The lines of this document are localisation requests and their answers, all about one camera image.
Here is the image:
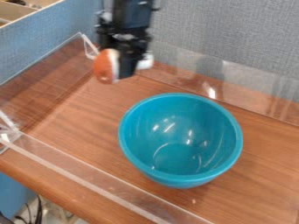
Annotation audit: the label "plush brown white mushroom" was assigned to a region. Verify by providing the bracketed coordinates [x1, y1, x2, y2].
[93, 47, 155, 85]

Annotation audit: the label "wooden shelf unit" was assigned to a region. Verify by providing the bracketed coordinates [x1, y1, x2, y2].
[0, 0, 66, 29]

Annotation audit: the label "clear acrylic front barrier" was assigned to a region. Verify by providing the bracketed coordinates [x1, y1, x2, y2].
[0, 110, 213, 224]

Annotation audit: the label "clear acrylic left barrier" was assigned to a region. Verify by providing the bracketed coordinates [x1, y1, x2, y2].
[0, 31, 109, 88]

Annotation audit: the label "black cables under table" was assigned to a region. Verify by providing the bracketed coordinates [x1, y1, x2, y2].
[0, 195, 44, 224]

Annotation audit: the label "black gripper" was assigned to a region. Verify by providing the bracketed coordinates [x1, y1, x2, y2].
[95, 24, 153, 79]

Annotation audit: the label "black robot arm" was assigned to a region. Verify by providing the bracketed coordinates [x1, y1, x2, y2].
[94, 0, 159, 84]

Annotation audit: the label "clear acrylic back barrier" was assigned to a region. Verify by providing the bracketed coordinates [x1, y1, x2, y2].
[79, 31, 299, 128]

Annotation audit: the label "clear acrylic barrier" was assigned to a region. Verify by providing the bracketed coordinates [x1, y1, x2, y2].
[0, 31, 109, 88]
[79, 31, 299, 128]
[0, 110, 213, 224]

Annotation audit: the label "blue plastic bowl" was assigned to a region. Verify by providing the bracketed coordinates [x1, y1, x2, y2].
[118, 93, 243, 189]

